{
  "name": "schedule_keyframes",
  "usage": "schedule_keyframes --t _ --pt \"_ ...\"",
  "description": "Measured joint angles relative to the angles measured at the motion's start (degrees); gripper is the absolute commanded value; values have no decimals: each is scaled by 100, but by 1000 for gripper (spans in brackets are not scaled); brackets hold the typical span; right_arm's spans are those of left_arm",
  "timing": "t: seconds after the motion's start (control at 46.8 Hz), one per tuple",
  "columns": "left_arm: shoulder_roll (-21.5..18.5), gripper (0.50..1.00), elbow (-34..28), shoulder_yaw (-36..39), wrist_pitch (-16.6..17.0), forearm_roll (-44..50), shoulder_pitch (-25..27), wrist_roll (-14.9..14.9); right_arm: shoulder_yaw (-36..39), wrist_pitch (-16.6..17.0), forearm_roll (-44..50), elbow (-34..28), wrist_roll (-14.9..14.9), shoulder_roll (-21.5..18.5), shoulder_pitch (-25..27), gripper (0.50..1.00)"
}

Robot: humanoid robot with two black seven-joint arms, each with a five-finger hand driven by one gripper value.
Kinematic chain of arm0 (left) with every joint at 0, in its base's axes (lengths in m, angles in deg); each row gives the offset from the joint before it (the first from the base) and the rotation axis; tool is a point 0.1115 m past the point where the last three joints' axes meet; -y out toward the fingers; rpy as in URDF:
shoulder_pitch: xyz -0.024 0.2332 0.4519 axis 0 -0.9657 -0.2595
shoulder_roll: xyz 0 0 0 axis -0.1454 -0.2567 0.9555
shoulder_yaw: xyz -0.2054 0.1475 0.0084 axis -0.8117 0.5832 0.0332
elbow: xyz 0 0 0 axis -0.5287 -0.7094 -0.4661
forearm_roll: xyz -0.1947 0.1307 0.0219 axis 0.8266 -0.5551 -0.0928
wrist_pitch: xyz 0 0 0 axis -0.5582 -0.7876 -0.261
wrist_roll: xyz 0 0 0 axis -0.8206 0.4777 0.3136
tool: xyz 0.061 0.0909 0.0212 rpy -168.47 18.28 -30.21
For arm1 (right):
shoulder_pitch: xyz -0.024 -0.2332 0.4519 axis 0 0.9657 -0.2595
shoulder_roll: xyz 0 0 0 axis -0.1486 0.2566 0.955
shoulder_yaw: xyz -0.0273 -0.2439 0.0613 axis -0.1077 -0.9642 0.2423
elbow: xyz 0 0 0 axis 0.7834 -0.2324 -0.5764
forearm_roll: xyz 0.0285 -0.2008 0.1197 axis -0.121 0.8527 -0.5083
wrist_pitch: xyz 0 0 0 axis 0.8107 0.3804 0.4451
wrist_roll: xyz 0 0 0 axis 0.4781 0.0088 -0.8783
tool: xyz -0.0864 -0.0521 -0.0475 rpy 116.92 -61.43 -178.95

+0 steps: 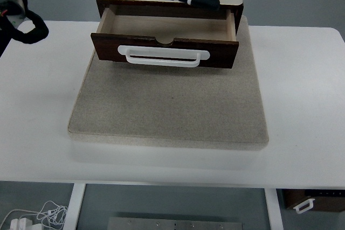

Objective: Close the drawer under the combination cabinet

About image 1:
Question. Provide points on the dark brown wooden drawer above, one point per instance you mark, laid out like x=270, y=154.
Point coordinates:
x=107, y=48

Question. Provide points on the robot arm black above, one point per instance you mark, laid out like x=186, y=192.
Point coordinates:
x=35, y=32

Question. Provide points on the grey fabric mat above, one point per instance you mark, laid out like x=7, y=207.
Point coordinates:
x=167, y=106

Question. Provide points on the white table leg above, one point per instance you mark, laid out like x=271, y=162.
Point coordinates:
x=75, y=205
x=273, y=208

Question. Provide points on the black table control panel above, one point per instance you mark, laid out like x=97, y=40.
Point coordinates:
x=323, y=193

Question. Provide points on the white charger block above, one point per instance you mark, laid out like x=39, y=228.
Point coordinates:
x=21, y=224

